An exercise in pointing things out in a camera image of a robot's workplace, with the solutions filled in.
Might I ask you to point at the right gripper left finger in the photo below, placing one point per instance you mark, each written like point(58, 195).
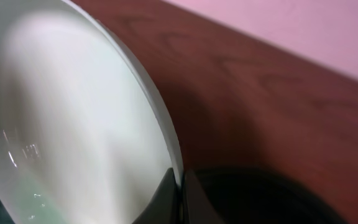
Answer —
point(163, 207)

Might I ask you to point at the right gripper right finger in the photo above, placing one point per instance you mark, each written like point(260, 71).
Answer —
point(197, 208)

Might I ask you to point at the mint green plate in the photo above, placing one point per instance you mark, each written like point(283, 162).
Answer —
point(80, 117)

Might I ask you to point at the round black tray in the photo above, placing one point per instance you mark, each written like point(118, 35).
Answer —
point(237, 195)

